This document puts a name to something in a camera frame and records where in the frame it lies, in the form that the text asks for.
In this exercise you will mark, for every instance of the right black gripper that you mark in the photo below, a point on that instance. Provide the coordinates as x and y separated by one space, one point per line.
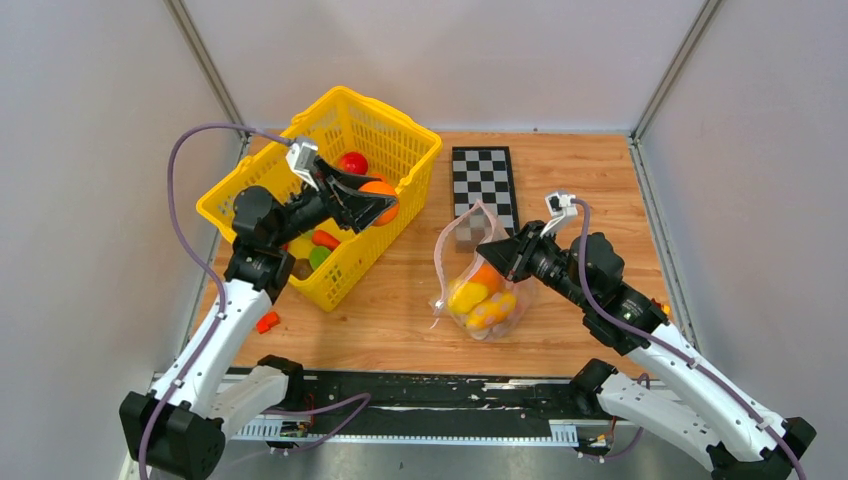
507 255

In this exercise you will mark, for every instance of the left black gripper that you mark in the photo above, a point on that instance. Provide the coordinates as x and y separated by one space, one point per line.
358 210

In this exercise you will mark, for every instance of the clear zip top bag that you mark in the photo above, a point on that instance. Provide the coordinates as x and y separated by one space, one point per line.
455 259

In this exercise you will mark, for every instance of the yellow orange mango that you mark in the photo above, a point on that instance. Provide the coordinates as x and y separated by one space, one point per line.
491 312

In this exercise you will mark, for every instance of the yellow plastic basket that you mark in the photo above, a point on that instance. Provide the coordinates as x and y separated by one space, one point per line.
262 205

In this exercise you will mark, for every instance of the yellow lemon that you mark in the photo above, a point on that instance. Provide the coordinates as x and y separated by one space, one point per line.
464 296

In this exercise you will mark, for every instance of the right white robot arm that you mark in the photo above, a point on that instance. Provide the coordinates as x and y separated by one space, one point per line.
729 433

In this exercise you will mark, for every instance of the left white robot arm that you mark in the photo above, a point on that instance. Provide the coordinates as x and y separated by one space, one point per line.
181 426

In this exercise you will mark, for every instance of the red apple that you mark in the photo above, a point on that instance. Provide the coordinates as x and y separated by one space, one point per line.
354 162

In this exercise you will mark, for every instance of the orange carrot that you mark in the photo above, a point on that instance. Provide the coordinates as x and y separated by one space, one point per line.
321 238

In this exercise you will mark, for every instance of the green vegetable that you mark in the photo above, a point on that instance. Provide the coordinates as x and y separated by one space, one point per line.
318 255

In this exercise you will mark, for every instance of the black white checkerboard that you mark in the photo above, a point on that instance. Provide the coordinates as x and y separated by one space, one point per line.
485 173

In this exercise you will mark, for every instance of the small orange item on table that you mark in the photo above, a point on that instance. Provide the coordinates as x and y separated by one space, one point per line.
267 322

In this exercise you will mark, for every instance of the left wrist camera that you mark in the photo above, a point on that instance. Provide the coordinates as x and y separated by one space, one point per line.
301 159

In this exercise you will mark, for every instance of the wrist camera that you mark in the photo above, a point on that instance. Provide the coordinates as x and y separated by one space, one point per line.
301 159
562 207

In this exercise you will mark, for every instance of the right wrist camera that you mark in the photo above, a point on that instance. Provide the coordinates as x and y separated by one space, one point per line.
562 207

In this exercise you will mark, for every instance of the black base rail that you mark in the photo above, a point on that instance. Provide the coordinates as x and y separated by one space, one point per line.
388 408

